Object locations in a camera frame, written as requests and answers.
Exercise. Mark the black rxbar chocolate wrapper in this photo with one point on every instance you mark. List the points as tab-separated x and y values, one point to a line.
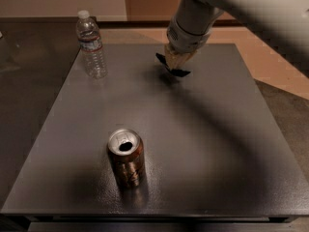
174	72

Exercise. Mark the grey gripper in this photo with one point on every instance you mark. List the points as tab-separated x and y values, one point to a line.
186	40

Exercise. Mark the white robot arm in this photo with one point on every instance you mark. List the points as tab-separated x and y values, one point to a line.
281	24

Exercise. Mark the clear plastic water bottle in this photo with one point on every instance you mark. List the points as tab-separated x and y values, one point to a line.
91	46

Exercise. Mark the orange soda can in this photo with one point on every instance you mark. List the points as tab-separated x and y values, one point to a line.
125	150

